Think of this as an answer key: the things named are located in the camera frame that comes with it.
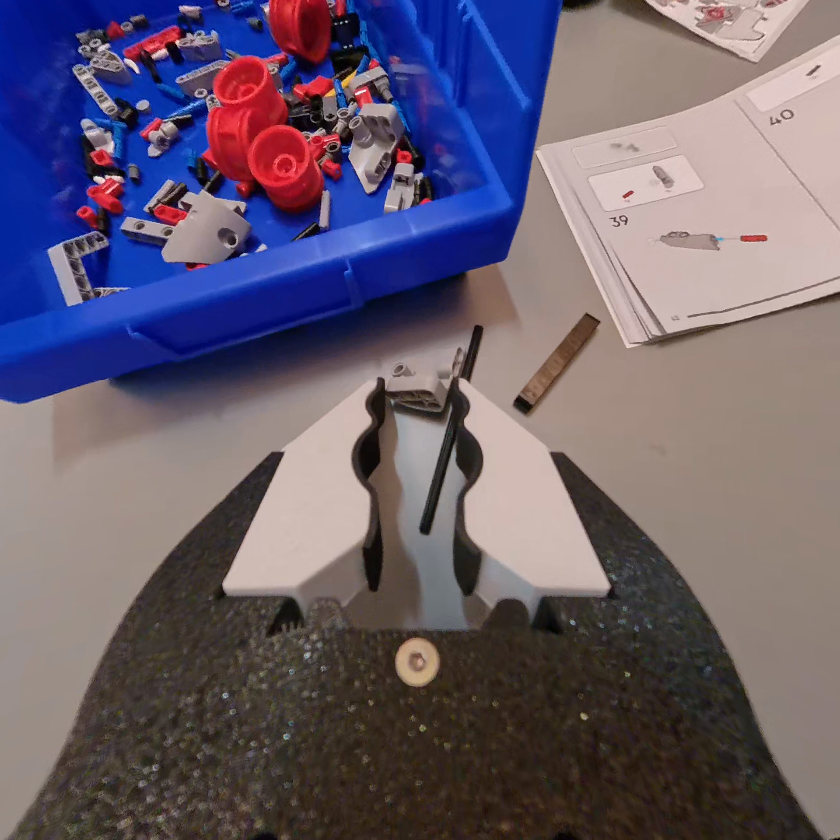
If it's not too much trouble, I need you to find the blue plastic bin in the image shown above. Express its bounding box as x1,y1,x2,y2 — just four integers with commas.
0,0,565,404

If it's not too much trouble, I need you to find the white instruction booklet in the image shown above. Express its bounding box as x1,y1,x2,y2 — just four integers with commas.
537,36,840,349

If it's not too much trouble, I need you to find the long black toy axle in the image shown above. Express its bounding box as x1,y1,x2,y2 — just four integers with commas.
420,325,484,536

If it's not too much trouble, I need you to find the red toy wheel hub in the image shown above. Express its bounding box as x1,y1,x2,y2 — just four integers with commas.
211,56,291,129
248,125,326,212
268,0,332,64
205,105,263,183

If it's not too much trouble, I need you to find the grey toy connector piece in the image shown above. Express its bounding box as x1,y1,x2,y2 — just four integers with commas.
384,348,468,412

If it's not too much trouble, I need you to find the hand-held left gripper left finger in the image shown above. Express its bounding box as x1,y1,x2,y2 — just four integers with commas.
222,377,388,601

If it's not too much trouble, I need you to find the dark flat toy bar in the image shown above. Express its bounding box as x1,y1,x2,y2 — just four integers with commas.
513,314,601,414

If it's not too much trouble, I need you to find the toy sticker sheet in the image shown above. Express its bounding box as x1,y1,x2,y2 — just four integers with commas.
646,0,811,63

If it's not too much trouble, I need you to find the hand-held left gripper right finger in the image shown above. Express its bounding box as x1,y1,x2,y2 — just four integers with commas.
449,377,611,608

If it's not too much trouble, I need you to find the pile of small toy parts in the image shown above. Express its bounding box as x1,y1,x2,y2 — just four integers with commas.
47,0,437,308

